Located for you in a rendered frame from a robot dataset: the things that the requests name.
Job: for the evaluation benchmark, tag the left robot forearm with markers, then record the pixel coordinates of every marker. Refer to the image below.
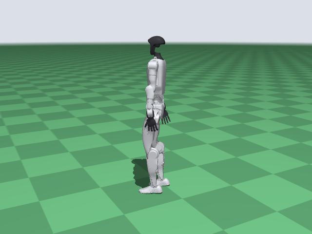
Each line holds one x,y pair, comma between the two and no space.
150,100

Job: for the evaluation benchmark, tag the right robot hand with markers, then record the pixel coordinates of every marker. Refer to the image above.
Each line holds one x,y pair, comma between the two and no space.
164,116

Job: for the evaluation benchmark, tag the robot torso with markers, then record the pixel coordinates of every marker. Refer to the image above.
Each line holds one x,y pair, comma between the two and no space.
160,85

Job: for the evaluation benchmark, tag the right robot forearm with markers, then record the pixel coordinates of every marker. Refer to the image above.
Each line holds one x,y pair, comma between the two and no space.
162,96

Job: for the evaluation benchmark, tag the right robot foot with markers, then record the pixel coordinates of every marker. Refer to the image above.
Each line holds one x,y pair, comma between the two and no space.
165,182

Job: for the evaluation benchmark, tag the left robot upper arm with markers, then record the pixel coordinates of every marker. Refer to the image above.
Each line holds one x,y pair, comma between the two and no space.
152,73

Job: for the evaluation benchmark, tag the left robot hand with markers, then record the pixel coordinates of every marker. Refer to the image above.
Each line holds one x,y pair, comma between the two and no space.
151,122

